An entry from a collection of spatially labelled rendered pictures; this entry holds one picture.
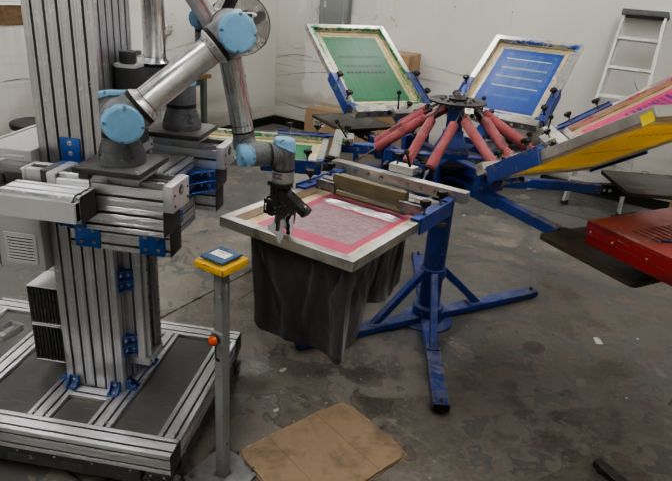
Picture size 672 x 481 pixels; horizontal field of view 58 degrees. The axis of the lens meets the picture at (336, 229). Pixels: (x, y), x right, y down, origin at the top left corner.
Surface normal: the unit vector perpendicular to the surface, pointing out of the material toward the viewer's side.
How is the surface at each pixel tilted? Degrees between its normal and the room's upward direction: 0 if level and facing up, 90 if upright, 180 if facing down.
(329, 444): 0
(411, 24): 90
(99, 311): 90
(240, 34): 85
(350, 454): 2
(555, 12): 90
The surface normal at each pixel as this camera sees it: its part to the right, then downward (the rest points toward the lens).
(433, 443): 0.07, -0.92
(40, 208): -0.15, 0.37
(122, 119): 0.26, 0.46
